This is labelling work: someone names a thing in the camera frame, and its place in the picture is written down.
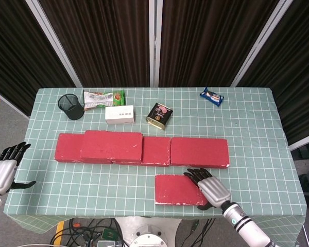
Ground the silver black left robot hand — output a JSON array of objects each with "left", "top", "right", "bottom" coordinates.
[{"left": 0, "top": 142, "right": 37, "bottom": 195}]

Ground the red brick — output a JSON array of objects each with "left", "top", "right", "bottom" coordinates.
[
  {"left": 54, "top": 133, "right": 86, "bottom": 163},
  {"left": 112, "top": 136, "right": 171, "bottom": 167},
  {"left": 170, "top": 137, "right": 230, "bottom": 170},
  {"left": 154, "top": 174, "right": 209, "bottom": 206},
  {"left": 79, "top": 130, "right": 144, "bottom": 165}
]

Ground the black mesh pen holder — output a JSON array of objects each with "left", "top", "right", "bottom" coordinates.
[{"left": 58, "top": 93, "right": 85, "bottom": 121}]

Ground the black gold luncheon meat can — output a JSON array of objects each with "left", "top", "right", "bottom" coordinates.
[{"left": 145, "top": 102, "right": 174, "bottom": 130}]

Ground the green white snack bag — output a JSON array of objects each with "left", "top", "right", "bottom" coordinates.
[{"left": 82, "top": 90, "right": 126, "bottom": 111}]

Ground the green circuit board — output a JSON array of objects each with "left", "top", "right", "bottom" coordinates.
[{"left": 102, "top": 228, "right": 116, "bottom": 240}]

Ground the black floor cable bundle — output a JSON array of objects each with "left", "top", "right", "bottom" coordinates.
[
  {"left": 187, "top": 218, "right": 222, "bottom": 247},
  {"left": 51, "top": 218, "right": 124, "bottom": 247}
]

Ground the green white grid tablecloth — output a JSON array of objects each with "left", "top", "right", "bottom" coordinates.
[{"left": 4, "top": 87, "right": 307, "bottom": 234}]

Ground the white cardboard box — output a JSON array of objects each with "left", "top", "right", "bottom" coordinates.
[{"left": 105, "top": 105, "right": 135, "bottom": 125}]

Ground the dark corrugated partition screen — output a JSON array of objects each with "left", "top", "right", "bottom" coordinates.
[
  {"left": 0, "top": 0, "right": 77, "bottom": 120},
  {"left": 231, "top": 0, "right": 309, "bottom": 151},
  {"left": 154, "top": 0, "right": 286, "bottom": 87},
  {"left": 25, "top": 0, "right": 155, "bottom": 88}
]

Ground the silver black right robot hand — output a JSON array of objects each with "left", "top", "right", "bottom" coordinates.
[{"left": 183, "top": 168, "right": 232, "bottom": 210}]

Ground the blue Oreo cookie pack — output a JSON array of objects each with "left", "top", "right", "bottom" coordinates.
[{"left": 199, "top": 87, "right": 225, "bottom": 107}]

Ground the white robot torso base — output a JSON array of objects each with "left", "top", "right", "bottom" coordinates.
[{"left": 130, "top": 217, "right": 180, "bottom": 247}]

